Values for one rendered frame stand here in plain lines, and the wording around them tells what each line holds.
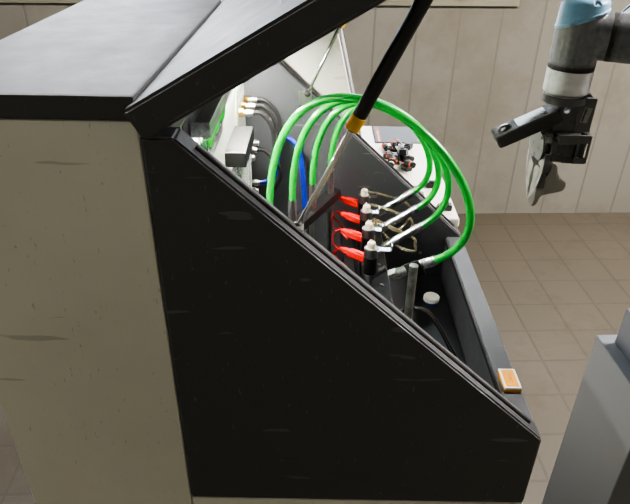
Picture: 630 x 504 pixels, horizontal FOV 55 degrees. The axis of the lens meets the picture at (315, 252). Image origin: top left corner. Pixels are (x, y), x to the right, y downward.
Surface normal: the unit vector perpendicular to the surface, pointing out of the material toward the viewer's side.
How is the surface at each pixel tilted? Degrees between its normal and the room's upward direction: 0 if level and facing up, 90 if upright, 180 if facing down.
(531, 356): 0
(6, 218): 90
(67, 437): 90
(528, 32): 90
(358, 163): 90
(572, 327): 0
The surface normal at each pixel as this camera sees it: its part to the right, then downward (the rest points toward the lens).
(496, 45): 0.04, 0.52
